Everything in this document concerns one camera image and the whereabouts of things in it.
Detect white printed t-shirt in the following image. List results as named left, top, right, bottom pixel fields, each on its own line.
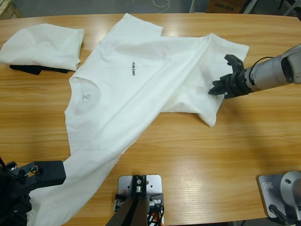
left=27, top=13, right=250, bottom=226

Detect black garment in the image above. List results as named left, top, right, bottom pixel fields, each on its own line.
left=9, top=64, right=70, bottom=76

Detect black clamp block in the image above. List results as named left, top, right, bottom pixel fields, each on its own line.
left=114, top=193, right=129, bottom=211
left=146, top=192, right=165, bottom=214

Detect orange and black cables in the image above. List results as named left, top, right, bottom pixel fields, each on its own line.
left=147, top=204, right=166, bottom=226

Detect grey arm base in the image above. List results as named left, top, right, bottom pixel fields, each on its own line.
left=255, top=171, right=301, bottom=219

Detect dark camera post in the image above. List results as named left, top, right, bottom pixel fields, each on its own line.
left=104, top=174, right=151, bottom=226

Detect white cable loop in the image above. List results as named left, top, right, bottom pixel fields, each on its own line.
left=152, top=0, right=170, bottom=11

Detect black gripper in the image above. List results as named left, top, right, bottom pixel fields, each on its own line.
left=0, top=162, right=33, bottom=226
left=208, top=70, right=254, bottom=99

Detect brown cardboard box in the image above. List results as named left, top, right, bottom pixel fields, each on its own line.
left=206, top=0, right=242, bottom=14

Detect black base cable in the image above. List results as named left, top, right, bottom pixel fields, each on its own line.
left=269, top=203, right=294, bottom=226

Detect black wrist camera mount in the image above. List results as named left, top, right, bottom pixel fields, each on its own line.
left=223, top=54, right=244, bottom=75
left=6, top=160, right=67, bottom=192

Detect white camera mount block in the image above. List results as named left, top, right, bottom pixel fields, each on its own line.
left=117, top=174, right=163, bottom=226

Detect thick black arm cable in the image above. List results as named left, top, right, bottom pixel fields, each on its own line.
left=0, top=156, right=15, bottom=181

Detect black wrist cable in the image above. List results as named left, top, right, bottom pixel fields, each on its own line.
left=250, top=56, right=275, bottom=72

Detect white metal frame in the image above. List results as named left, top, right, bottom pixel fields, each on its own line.
left=242, top=0, right=259, bottom=15

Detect wooden crate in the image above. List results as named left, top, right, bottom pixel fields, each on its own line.
left=0, top=0, right=22, bottom=21

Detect white garment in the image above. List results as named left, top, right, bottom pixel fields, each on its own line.
left=0, top=23, right=85, bottom=71

